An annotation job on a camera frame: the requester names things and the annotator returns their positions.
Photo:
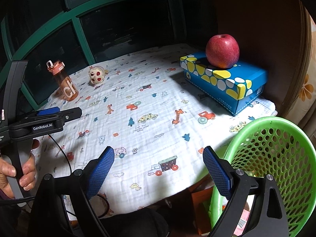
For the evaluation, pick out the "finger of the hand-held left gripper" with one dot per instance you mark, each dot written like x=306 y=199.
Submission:
x=48 y=111
x=71 y=114

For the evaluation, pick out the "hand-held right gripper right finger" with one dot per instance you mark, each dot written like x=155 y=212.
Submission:
x=217 y=172

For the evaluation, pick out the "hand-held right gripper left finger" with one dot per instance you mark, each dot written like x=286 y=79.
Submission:
x=100 y=172

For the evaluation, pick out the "green plastic basket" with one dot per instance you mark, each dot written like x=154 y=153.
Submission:
x=284 y=158

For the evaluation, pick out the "person's left hand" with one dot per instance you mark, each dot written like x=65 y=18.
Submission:
x=28 y=172

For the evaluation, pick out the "orange water bottle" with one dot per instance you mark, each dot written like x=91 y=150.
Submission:
x=65 y=86

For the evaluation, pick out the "orange box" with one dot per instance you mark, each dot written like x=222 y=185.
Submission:
x=201 y=205

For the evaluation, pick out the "beige plush toy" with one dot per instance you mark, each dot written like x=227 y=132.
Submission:
x=97 y=75

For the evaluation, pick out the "person's legs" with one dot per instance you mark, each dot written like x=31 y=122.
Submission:
x=138 y=223

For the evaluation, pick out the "printed white blanket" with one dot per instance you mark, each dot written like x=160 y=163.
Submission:
x=148 y=98

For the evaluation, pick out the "blue spotted tissue box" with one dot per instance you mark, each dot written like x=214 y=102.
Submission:
x=222 y=88

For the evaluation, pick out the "floral curtain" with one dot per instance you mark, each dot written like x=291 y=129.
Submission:
x=306 y=88

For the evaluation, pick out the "red apple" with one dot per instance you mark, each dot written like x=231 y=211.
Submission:
x=222 y=50

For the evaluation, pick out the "brown wooden panel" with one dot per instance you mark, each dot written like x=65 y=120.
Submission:
x=259 y=29

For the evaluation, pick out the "green window frame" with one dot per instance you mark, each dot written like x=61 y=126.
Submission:
x=76 y=24

